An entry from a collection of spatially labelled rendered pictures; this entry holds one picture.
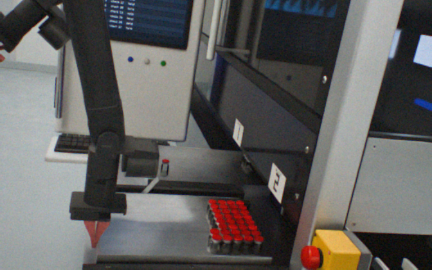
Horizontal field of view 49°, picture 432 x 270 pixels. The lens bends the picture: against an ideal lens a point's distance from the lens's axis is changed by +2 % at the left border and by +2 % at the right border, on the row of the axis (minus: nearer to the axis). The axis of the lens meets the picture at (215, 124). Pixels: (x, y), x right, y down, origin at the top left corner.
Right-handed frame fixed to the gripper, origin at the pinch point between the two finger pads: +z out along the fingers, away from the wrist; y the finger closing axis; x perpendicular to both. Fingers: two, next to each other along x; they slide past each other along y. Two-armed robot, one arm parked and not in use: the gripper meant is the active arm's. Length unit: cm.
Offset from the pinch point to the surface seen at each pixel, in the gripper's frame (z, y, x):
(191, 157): 2, 29, 54
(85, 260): 2.6, -1.2, -2.1
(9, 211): 90, -43, 177
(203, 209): 1.9, 25.9, 19.5
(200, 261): -0.2, 20.1, -5.9
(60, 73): -14, -15, 83
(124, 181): 2.3, 7.0, 33.9
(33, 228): 90, -27, 159
